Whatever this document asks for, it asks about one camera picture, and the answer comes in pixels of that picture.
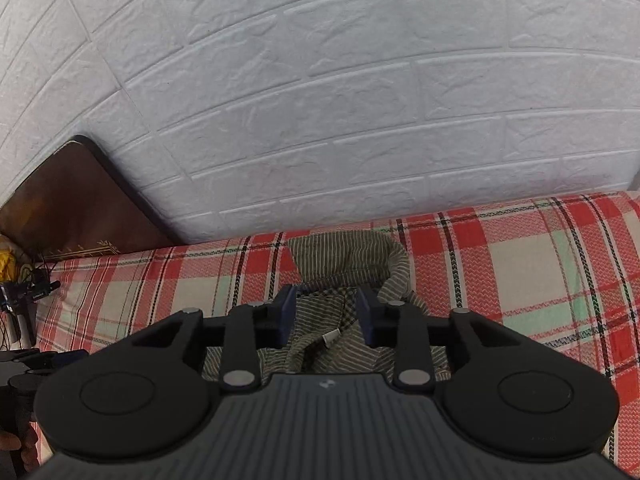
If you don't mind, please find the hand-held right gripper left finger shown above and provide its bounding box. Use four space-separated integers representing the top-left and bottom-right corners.
120 284 301 394

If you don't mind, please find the red plaid bed blanket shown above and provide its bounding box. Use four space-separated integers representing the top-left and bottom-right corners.
35 192 640 471

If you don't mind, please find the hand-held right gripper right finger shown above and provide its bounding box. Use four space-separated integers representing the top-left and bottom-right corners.
356 287 536 394

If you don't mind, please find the person's left hand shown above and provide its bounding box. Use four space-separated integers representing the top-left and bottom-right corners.
0 427 40 471

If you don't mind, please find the yellow cloth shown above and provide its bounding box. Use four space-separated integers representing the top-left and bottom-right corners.
0 235 33 283

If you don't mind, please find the brown wooden headboard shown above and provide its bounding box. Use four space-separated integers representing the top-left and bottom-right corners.
0 135 186 262

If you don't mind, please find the grey striped shirt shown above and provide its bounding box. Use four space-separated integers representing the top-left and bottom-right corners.
202 232 451 381

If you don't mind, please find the black idle gripper device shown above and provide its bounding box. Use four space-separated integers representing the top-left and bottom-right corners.
0 280 62 347

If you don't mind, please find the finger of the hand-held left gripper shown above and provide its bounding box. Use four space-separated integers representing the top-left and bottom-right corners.
27 351 91 375

